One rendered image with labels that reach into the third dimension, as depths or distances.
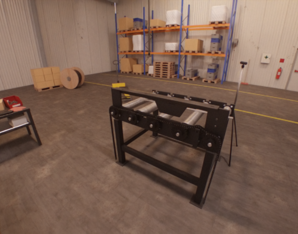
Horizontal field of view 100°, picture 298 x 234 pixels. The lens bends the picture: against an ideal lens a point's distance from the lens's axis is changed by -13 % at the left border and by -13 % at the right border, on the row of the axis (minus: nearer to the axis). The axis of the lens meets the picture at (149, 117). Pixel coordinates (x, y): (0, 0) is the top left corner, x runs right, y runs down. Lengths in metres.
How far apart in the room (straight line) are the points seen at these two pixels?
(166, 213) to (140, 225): 0.30
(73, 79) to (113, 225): 6.77
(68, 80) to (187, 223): 7.34
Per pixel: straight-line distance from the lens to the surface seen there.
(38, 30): 11.28
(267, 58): 10.07
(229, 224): 1.91
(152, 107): 1.90
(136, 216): 1.79
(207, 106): 1.22
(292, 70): 10.38
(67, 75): 7.82
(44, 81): 8.42
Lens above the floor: 1.56
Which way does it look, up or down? 24 degrees down
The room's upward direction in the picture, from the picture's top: straight up
